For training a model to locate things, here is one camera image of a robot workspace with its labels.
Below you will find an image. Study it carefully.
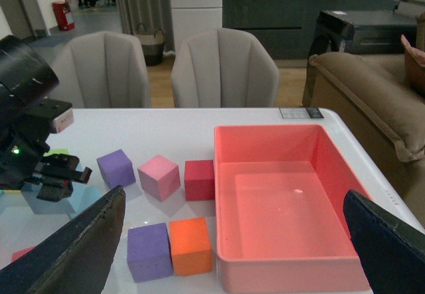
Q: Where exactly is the brown sofa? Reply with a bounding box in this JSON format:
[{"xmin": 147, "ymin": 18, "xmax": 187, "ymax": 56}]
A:
[{"xmin": 307, "ymin": 51, "xmax": 425, "ymax": 195}]

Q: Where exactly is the grey upholstered chair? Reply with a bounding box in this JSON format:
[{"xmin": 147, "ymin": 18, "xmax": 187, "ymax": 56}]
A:
[
  {"xmin": 48, "ymin": 31, "xmax": 151, "ymax": 108},
  {"xmin": 171, "ymin": 28, "xmax": 280, "ymax": 108}
]

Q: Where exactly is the dark grey counter cabinet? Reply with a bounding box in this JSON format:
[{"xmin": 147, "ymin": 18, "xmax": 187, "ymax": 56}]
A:
[{"xmin": 222, "ymin": 0, "xmax": 394, "ymax": 60}]

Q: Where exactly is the grey upholstered chair right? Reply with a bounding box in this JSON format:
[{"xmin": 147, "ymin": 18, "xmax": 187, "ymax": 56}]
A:
[{"xmin": 171, "ymin": 28, "xmax": 280, "ymax": 108}]

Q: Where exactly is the purple foam cube rear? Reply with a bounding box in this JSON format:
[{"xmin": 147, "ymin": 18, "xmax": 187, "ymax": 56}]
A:
[{"xmin": 96, "ymin": 149, "xmax": 136, "ymax": 189}]

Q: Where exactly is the pink foam cube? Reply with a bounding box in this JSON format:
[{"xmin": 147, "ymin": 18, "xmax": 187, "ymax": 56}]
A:
[{"xmin": 137, "ymin": 155, "xmax": 181, "ymax": 201}]

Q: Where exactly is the light blue foam cube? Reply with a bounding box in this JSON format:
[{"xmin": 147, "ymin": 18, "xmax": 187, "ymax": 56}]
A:
[
  {"xmin": 67, "ymin": 184, "xmax": 102, "ymax": 220},
  {"xmin": 21, "ymin": 186, "xmax": 79, "ymax": 214}
]

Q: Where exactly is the orange foam cube right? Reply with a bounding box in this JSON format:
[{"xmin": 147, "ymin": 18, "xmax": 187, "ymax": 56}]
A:
[{"xmin": 169, "ymin": 217, "xmax": 213, "ymax": 276}]

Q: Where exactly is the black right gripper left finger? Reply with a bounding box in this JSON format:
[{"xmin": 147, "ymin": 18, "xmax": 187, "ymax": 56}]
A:
[{"xmin": 1, "ymin": 185, "xmax": 126, "ymax": 293}]

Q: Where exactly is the grey upholstered chair left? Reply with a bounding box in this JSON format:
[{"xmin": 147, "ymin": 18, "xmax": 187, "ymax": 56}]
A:
[{"xmin": 48, "ymin": 31, "xmax": 151, "ymax": 108}]

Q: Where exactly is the black white table label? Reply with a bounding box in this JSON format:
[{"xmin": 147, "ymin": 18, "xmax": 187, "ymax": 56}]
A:
[{"xmin": 280, "ymin": 107, "xmax": 323, "ymax": 119}]

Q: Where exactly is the green foam cube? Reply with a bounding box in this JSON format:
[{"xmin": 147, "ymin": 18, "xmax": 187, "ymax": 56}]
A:
[{"xmin": 44, "ymin": 148, "xmax": 69, "ymax": 157}]

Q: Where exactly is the red foam cube front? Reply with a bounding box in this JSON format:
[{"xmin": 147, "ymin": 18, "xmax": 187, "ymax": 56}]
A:
[{"xmin": 11, "ymin": 246, "xmax": 35, "ymax": 262}]

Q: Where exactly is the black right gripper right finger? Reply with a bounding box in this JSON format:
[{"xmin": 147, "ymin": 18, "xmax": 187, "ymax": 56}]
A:
[{"xmin": 343, "ymin": 190, "xmax": 424, "ymax": 293}]

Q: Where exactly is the woven storage basket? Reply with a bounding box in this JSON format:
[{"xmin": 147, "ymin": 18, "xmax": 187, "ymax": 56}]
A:
[{"xmin": 135, "ymin": 23, "xmax": 165, "ymax": 66}]

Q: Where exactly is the dark red foam cube rear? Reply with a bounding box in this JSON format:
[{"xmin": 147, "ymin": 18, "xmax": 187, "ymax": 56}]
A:
[{"xmin": 184, "ymin": 160, "xmax": 215, "ymax": 201}]

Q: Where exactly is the coral pink plastic bin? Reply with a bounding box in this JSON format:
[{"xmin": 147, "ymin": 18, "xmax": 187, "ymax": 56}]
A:
[{"xmin": 214, "ymin": 124, "xmax": 370, "ymax": 293}]

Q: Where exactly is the purple foam cube front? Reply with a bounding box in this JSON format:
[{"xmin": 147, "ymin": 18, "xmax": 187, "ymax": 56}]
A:
[{"xmin": 127, "ymin": 223, "xmax": 173, "ymax": 283}]

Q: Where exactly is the white drawer cabinet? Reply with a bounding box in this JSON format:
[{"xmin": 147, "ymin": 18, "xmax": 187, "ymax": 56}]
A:
[{"xmin": 170, "ymin": 0, "xmax": 222, "ymax": 52}]

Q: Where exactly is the purple foam cube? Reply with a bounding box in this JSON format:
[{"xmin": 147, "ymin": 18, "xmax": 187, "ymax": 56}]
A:
[
  {"xmin": 127, "ymin": 223, "xmax": 173, "ymax": 283},
  {"xmin": 96, "ymin": 149, "xmax": 136, "ymax": 189}
]

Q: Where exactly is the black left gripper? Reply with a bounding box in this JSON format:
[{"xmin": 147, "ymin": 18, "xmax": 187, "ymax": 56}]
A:
[{"xmin": 1, "ymin": 131, "xmax": 92, "ymax": 202}]

